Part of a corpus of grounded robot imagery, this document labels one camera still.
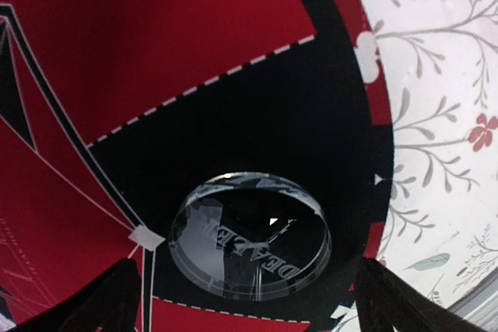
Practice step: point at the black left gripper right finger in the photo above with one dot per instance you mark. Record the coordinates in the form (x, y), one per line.
(386, 303)

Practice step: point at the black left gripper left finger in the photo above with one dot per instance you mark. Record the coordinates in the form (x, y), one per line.
(110, 302)

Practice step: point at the round red black poker mat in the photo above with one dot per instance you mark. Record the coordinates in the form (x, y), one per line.
(114, 111)

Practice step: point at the floral white table cloth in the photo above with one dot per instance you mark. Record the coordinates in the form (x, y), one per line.
(440, 64)

